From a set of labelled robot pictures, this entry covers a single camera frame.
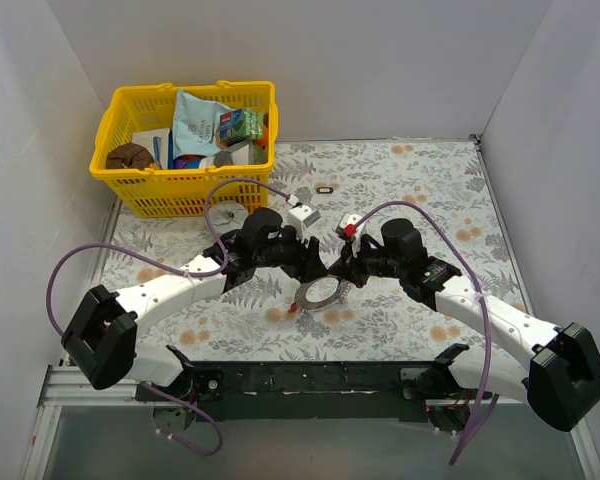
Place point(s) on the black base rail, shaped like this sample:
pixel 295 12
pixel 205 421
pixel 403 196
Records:
pixel 319 389

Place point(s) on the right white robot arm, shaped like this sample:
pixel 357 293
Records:
pixel 555 370

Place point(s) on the wrist white camera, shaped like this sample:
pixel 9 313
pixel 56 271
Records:
pixel 351 228
pixel 301 217

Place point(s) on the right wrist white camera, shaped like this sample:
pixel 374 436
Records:
pixel 351 228

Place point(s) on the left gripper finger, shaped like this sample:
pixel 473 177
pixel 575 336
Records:
pixel 313 260
pixel 299 272

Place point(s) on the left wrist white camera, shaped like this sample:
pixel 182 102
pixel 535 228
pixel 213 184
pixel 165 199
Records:
pixel 301 217

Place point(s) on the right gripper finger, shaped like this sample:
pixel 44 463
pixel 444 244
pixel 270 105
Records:
pixel 355 277
pixel 348 256

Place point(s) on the blue green carton box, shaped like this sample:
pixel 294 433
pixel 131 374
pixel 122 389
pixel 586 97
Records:
pixel 240 124

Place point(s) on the brown round pouch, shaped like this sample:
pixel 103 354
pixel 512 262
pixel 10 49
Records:
pixel 129 156

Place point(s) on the orange item in basket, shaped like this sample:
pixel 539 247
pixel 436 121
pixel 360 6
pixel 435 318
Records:
pixel 263 140

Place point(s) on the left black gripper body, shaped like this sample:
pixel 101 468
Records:
pixel 306 258

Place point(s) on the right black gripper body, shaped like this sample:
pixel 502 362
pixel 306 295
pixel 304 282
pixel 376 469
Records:
pixel 355 264

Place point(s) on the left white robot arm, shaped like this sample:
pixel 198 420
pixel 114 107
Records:
pixel 103 336

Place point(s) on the yellow plastic basket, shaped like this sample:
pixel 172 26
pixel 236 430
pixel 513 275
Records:
pixel 152 193

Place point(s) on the light blue chips bag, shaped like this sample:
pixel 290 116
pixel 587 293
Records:
pixel 195 122

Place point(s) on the silver disc keyring organiser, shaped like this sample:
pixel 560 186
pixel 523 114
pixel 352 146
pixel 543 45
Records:
pixel 319 295

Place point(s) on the white blue paper box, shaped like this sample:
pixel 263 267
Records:
pixel 158 143

